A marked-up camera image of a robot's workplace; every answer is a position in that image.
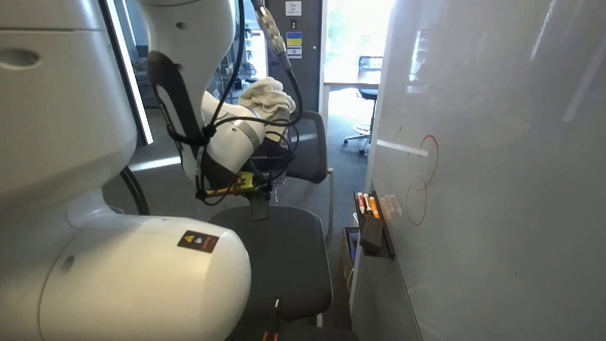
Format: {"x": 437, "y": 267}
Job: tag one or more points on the dark door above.
{"x": 314, "y": 76}

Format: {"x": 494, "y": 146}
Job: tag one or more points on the black robot mount table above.
{"x": 304, "y": 334}

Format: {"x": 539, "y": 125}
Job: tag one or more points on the white notice paper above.
{"x": 295, "y": 8}

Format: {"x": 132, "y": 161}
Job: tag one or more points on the grey office chair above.
{"x": 285, "y": 266}

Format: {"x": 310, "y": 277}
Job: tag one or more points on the gold wrist camera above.
{"x": 234, "y": 184}

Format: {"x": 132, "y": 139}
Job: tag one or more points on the black backed whiteboard eraser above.
{"x": 372, "y": 233}

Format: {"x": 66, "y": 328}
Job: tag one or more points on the white meeting table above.
{"x": 344, "y": 84}

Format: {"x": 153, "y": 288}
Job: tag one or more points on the white cloth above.
{"x": 268, "y": 101}

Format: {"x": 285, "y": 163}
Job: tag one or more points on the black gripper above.
{"x": 266, "y": 173}

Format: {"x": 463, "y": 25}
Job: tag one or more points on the white window frame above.
{"x": 130, "y": 69}

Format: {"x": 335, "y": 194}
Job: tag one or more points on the black bar clamp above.
{"x": 274, "y": 322}

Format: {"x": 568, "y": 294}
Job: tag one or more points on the blue yellow poster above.
{"x": 295, "y": 46}

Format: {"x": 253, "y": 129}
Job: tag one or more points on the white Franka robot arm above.
{"x": 77, "y": 125}

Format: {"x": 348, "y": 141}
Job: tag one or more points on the whiteboard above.
{"x": 505, "y": 158}

